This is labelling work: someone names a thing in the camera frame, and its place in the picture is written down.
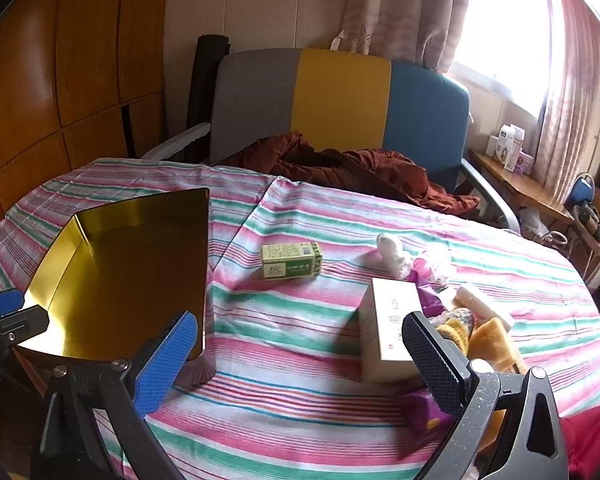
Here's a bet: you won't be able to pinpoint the cluttered wooden rack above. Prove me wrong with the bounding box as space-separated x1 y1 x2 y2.
570 187 600 286

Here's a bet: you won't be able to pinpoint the wooden wardrobe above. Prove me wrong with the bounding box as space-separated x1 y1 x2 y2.
0 0 173 241

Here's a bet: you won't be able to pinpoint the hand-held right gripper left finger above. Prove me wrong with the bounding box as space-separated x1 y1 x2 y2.
37 310 199 480

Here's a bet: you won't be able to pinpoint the cream cardboard box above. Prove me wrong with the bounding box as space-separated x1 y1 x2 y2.
357 277 426 385

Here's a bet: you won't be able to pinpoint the small green box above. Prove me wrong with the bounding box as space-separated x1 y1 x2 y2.
260 241 323 282

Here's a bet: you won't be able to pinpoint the grey yellow blue armchair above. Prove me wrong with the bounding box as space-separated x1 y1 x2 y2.
140 47 521 231

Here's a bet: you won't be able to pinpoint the white boxes on shelf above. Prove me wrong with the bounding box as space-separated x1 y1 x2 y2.
485 124 526 171

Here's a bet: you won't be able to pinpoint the gold metal tin tray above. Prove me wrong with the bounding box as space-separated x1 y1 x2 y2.
17 187 211 363

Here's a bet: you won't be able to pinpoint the blue round object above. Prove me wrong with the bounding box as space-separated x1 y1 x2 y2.
572 172 597 206

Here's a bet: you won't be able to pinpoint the red cloth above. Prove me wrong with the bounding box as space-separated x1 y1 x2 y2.
562 400 600 480

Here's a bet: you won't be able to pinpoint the pink green striped tablecloth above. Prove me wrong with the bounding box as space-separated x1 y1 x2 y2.
0 157 600 480

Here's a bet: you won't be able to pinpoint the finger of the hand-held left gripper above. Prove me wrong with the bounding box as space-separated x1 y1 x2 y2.
0 287 51 386

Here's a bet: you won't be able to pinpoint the beige patterned curtain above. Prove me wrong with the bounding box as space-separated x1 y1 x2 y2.
340 0 476 73

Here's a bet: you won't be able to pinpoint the wooden side table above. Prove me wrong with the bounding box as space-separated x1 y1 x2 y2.
467 147 576 233

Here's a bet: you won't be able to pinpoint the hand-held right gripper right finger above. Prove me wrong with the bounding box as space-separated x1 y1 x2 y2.
401 311 568 480

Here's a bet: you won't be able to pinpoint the pink patterned curtain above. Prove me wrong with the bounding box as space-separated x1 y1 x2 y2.
532 0 600 206

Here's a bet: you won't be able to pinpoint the pink hair roller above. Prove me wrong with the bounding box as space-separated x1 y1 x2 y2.
411 252 451 286

